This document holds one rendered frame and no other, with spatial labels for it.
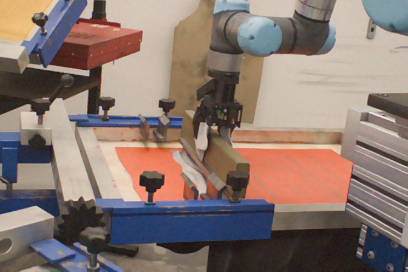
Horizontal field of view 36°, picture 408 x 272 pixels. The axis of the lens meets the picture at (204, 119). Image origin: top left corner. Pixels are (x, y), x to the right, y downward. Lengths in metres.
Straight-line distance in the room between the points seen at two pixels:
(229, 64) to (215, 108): 0.10
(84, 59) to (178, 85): 1.29
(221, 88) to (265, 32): 0.18
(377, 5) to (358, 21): 2.98
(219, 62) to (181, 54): 2.07
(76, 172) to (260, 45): 0.42
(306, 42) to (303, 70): 2.44
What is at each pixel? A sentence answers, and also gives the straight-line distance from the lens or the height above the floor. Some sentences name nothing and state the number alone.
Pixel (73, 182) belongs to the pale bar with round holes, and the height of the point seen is 1.04.
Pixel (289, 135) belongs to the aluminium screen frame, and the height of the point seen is 0.98.
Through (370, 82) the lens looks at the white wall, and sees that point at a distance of 3.96.
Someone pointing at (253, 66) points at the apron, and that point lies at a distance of 3.54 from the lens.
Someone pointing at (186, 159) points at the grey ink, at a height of 0.96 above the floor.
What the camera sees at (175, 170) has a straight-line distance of 1.45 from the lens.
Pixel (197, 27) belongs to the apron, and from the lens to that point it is 3.38.
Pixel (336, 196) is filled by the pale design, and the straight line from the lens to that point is 1.43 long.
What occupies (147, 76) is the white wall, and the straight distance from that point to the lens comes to 3.43.
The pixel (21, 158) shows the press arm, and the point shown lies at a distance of 1.32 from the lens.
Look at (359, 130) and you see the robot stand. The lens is 1.08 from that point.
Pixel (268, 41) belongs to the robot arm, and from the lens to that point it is 1.22.
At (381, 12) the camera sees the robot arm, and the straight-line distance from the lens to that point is 0.86.
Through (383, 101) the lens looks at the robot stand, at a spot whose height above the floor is 1.25.
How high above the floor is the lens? 1.43
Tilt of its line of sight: 14 degrees down
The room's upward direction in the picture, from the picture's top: 6 degrees clockwise
